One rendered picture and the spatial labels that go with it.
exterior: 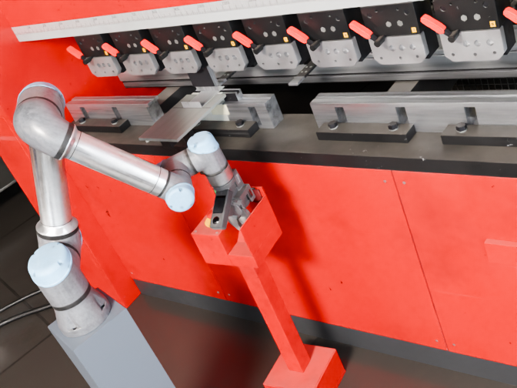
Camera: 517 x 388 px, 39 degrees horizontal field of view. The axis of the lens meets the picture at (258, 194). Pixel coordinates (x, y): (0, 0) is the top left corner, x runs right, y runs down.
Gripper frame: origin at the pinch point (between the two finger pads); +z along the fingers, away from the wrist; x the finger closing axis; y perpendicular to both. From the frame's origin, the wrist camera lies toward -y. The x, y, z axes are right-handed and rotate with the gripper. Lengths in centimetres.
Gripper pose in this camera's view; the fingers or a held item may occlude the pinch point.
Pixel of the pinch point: (247, 234)
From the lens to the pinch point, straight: 216.9
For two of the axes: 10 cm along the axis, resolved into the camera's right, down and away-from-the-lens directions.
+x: -8.1, -0.1, 5.8
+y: 4.3, -6.8, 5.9
